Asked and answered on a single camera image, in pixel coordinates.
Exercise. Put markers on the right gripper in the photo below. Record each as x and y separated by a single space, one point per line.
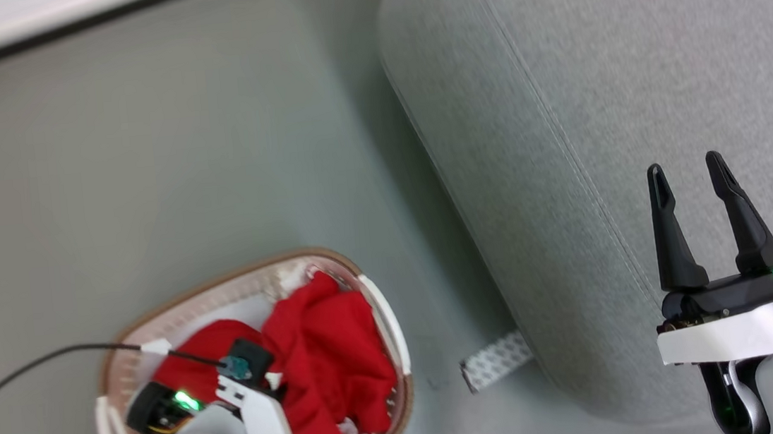
731 336

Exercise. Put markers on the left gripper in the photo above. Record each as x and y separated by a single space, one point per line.
265 427

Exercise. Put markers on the black white wall baseboard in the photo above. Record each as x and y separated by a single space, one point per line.
57 37

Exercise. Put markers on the white dotted strip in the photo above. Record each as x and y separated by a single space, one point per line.
496 361

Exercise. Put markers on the grey fabric sofa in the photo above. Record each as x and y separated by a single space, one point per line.
600 83

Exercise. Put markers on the red clothing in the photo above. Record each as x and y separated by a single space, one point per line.
332 350

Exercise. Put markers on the white brown-rimmed laundry basket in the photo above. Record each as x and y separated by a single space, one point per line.
387 330

